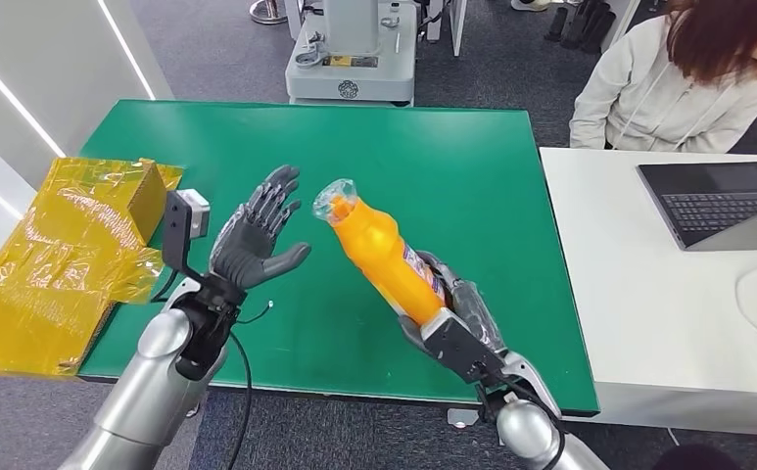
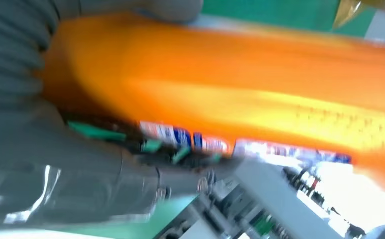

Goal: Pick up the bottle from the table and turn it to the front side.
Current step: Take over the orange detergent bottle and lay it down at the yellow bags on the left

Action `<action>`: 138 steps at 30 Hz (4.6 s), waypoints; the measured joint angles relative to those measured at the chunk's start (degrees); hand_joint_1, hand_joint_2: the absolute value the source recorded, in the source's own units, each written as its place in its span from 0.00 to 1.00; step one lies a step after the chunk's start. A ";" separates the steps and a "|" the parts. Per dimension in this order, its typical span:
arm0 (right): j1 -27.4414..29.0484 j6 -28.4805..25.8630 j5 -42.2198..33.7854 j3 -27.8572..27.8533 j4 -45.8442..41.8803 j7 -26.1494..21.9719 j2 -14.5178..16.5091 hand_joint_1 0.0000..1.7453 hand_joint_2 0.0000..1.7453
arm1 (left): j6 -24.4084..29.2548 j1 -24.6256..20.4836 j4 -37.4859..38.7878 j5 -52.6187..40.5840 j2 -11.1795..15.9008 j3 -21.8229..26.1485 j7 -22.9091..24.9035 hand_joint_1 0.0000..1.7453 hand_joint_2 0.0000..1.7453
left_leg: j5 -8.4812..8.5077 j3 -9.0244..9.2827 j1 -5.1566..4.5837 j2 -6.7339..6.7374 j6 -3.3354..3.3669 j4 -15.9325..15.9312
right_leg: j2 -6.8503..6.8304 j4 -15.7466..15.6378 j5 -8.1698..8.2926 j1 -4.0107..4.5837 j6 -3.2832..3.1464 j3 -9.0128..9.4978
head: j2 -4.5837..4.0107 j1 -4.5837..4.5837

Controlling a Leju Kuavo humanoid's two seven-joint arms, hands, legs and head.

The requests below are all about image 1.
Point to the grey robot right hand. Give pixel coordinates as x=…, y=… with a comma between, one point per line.
x=475, y=305

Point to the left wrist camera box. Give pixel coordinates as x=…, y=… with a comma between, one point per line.
x=195, y=211

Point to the white robot base machine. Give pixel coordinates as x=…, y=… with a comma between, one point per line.
x=352, y=78

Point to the person in pale hooded top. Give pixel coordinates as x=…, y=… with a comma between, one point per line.
x=650, y=97

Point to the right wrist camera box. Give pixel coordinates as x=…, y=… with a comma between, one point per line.
x=459, y=347

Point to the white furniture leg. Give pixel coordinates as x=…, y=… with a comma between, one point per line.
x=458, y=26

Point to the white shoe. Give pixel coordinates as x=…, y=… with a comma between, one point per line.
x=530, y=4

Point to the black chair base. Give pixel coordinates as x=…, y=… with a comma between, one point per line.
x=585, y=26

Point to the grey table foot plate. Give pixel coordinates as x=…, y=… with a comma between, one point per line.
x=462, y=418

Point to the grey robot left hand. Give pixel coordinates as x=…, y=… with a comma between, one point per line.
x=248, y=246

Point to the orange detergent bottle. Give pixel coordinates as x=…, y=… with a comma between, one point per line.
x=378, y=259

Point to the green top table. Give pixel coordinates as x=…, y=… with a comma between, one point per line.
x=417, y=181

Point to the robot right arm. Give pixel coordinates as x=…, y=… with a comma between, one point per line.
x=527, y=431

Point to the yellow film wrapped box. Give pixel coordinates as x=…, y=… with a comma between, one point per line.
x=47, y=272

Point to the round metal stand base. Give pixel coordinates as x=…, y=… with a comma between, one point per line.
x=268, y=12

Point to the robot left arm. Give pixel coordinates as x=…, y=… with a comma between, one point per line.
x=151, y=383

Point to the white desk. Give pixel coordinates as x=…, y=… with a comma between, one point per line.
x=624, y=292

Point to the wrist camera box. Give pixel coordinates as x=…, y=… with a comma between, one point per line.
x=459, y=347
x=195, y=211

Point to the dark grey laptop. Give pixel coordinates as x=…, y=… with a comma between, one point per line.
x=709, y=207

